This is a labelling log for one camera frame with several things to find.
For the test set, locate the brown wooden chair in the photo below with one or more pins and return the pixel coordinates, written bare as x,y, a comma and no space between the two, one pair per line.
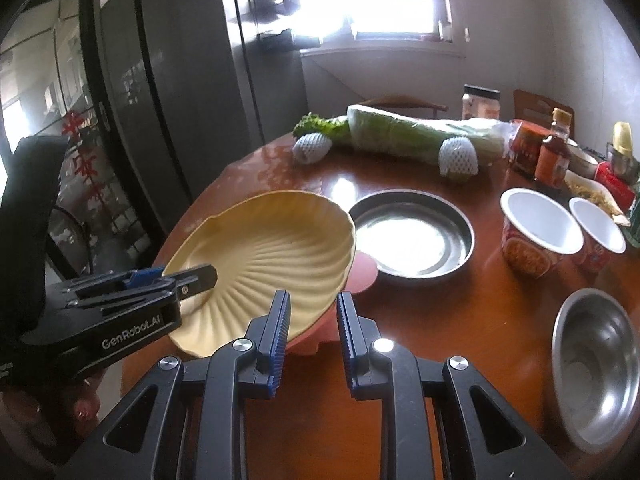
530,107

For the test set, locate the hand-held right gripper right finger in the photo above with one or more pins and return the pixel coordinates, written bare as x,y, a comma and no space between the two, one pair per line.
350,350

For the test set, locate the dark grey refrigerator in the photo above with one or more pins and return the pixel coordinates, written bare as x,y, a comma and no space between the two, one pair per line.
190,85

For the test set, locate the round steel plate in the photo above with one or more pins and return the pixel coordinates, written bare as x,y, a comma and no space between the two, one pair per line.
410,240

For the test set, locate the red-lid sauce jar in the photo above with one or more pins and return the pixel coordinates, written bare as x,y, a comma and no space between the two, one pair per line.
525,152

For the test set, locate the green lettuce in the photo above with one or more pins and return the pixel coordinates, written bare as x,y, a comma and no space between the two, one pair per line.
320,127

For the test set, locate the yellow shell-shaped plate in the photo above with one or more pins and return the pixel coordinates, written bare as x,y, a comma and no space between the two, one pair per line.
260,240

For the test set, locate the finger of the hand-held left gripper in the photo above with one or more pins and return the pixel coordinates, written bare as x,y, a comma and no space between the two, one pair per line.
197,280
142,278

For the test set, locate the dark curved-back chair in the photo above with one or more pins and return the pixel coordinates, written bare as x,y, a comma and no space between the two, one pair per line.
400,100

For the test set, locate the large foam-netted fruit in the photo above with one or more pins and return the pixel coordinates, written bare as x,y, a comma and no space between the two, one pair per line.
459,157

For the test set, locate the person's left hand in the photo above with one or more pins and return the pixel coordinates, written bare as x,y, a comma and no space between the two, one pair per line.
82,405

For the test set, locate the small red paper bowl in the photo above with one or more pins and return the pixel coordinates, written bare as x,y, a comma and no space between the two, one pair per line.
597,225

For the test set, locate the glass door with red decoration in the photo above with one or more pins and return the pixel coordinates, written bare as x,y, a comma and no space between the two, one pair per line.
50,85

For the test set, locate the large steel bowl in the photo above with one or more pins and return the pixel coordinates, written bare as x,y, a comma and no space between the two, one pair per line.
595,370

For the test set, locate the wrapped napa cabbage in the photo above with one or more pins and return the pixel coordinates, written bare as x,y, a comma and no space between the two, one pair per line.
400,132

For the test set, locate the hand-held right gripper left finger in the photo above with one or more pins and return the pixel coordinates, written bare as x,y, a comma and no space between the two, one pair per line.
277,345

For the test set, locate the orange-cap sauce bottle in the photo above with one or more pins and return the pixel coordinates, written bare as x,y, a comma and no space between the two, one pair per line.
552,160

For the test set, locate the yellow plastic container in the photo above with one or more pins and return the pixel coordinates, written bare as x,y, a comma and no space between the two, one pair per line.
622,137

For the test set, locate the red tissue box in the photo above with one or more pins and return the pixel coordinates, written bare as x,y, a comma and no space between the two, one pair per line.
615,185

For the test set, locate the white dish of bamboo shoots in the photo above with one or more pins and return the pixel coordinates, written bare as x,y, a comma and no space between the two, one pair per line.
595,192

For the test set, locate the small foam-netted fruit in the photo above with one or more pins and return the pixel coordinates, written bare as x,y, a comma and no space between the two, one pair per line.
310,147

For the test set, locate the green drink bottle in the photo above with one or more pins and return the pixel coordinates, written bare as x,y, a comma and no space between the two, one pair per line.
635,220

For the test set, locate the white plastic bowl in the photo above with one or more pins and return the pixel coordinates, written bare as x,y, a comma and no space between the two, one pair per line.
540,220

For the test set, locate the black-lid plastic jar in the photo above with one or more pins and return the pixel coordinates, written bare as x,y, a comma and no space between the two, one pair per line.
480,105

